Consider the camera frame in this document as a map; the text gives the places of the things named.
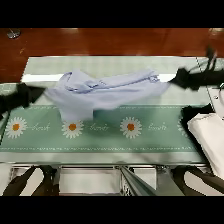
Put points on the white garment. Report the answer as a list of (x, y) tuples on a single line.
[(210, 136)]

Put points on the light blue shirt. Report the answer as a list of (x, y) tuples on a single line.
[(100, 93)]

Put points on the silver frame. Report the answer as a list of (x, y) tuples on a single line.
[(140, 186)]

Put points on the black garment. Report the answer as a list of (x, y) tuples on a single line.
[(190, 111)]

